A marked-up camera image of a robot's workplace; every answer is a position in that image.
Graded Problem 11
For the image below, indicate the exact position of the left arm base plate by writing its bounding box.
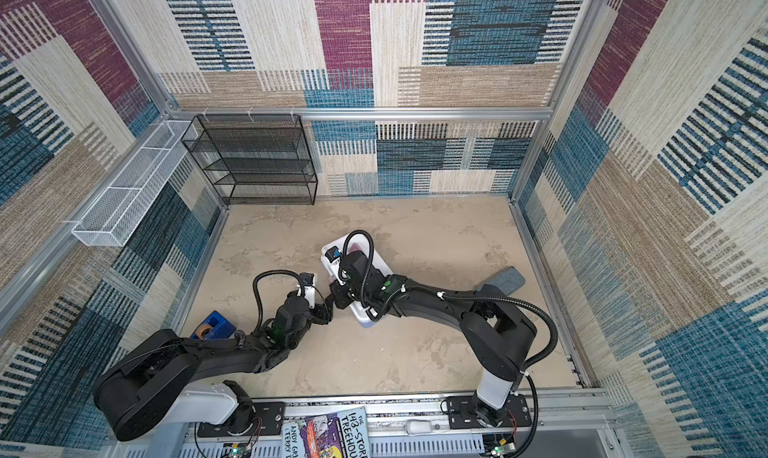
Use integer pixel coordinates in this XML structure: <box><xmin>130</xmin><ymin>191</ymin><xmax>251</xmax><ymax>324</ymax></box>
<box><xmin>197</xmin><ymin>402</ymin><xmax>286</xmax><ymax>439</ymax></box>

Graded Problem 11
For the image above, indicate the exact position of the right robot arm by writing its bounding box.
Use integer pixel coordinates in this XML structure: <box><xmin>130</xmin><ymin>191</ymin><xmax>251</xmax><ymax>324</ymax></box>
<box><xmin>321</xmin><ymin>230</ymin><xmax>559</xmax><ymax>427</ymax></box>

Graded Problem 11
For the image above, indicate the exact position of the grey sponge block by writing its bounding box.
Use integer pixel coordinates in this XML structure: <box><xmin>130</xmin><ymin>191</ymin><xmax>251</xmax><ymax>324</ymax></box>
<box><xmin>475</xmin><ymin>266</ymin><xmax>526</xmax><ymax>296</ymax></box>

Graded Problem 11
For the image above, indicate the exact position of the colourful treehouse book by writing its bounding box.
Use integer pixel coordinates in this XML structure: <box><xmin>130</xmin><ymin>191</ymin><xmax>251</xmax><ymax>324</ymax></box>
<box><xmin>280</xmin><ymin>407</ymin><xmax>372</xmax><ymax>458</ymax></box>

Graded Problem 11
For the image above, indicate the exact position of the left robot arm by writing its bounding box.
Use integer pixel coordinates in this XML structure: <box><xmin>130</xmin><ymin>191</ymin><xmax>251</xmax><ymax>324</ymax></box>
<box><xmin>92</xmin><ymin>270</ymin><xmax>334</xmax><ymax>442</ymax></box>

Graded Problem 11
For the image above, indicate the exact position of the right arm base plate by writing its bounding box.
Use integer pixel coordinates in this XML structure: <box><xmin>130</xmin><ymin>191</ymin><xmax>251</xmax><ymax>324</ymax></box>
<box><xmin>441</xmin><ymin>394</ymin><xmax>533</xmax><ymax>429</ymax></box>

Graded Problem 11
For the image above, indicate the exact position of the blue tape dispenser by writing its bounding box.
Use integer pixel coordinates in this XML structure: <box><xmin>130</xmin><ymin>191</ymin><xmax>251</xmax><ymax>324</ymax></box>
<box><xmin>190</xmin><ymin>310</ymin><xmax>236</xmax><ymax>340</ymax></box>

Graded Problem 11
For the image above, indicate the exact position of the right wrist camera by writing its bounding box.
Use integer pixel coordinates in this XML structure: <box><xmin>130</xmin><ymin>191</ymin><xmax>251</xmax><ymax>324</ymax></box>
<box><xmin>323</xmin><ymin>246</ymin><xmax>342</xmax><ymax>280</ymax></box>

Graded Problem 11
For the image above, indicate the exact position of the white and blue toolbox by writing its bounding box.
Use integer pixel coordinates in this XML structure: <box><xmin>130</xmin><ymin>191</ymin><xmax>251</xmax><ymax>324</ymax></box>
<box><xmin>321</xmin><ymin>230</ymin><xmax>392</xmax><ymax>328</ymax></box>

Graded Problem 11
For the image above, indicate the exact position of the white wire mesh basket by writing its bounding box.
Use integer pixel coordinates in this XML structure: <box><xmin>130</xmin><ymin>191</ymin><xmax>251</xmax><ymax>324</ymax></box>
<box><xmin>72</xmin><ymin>120</ymin><xmax>189</xmax><ymax>247</ymax></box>

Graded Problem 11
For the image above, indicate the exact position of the black wire mesh shelf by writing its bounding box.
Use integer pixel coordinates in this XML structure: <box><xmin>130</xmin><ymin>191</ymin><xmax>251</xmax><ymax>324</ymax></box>
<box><xmin>181</xmin><ymin>114</ymin><xmax>318</xmax><ymax>206</ymax></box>

